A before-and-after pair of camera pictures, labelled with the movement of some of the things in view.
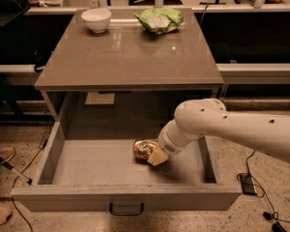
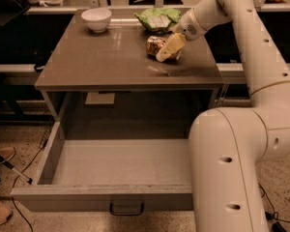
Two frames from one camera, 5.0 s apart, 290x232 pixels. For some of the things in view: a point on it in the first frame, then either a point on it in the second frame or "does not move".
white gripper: x=166 y=143 → x=188 y=25
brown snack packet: x=144 y=148 → x=154 y=43
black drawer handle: x=126 y=214 does not move
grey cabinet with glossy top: x=129 y=56 does not move
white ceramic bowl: x=97 y=19 does not move
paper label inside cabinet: x=97 y=98 does not move
